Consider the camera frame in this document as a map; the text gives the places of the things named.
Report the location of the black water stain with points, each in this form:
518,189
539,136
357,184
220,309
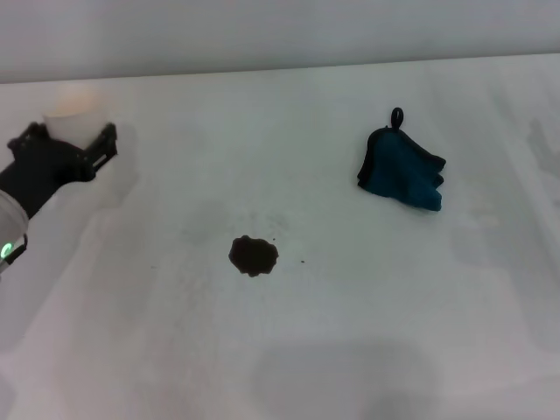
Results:
254,256

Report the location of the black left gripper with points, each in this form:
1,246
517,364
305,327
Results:
39,166

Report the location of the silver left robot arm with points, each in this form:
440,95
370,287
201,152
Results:
11,227

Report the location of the blue rag with black trim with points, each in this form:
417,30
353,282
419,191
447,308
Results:
398,170

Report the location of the white paper cup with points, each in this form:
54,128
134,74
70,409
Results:
74,124

